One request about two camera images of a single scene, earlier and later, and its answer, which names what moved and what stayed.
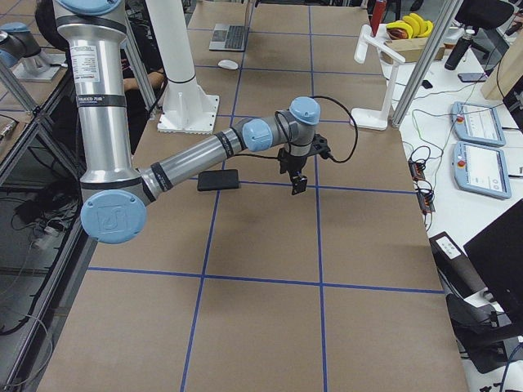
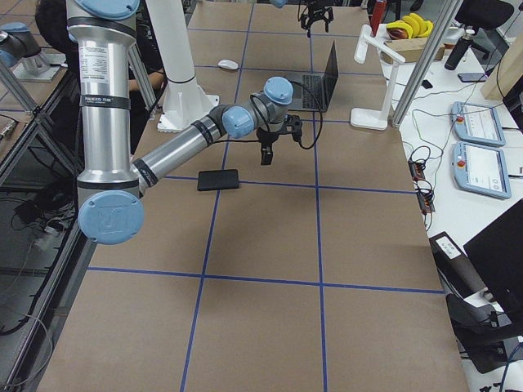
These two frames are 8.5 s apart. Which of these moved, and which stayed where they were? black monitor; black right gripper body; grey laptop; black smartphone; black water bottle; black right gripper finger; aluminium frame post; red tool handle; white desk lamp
Moved: black right gripper body; black right gripper finger; grey laptop
Stayed: aluminium frame post; black monitor; red tool handle; black smartphone; white desk lamp; black water bottle
